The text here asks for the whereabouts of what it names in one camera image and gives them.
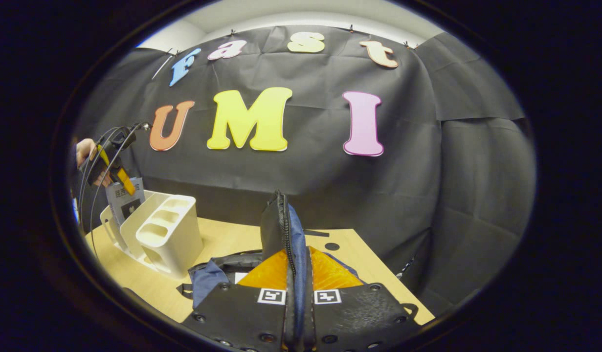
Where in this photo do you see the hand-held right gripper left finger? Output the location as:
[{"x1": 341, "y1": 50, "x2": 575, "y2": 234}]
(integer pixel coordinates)
[{"x1": 180, "y1": 248, "x2": 289, "y2": 352}]

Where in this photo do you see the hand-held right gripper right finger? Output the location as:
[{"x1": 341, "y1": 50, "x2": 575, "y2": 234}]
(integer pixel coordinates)
[{"x1": 308, "y1": 245, "x2": 422, "y2": 352}]

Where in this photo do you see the grey cover book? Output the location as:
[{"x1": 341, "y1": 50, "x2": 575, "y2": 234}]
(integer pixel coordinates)
[{"x1": 105, "y1": 177, "x2": 146, "y2": 228}]

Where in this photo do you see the cream plastic bookshelf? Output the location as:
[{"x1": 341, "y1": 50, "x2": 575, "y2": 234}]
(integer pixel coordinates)
[{"x1": 99, "y1": 190, "x2": 203, "y2": 280}]

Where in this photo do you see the blue schoolbag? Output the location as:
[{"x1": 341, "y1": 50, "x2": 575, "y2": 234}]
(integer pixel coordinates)
[{"x1": 176, "y1": 191, "x2": 420, "y2": 352}]

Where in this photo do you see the black backdrop cloth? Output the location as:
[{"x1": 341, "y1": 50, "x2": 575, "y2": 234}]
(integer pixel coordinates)
[{"x1": 73, "y1": 24, "x2": 536, "y2": 318}]

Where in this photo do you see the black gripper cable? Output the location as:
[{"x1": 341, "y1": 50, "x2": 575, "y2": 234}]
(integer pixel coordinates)
[
  {"x1": 88, "y1": 125, "x2": 145, "y2": 257},
  {"x1": 78, "y1": 126, "x2": 135, "y2": 220}
]

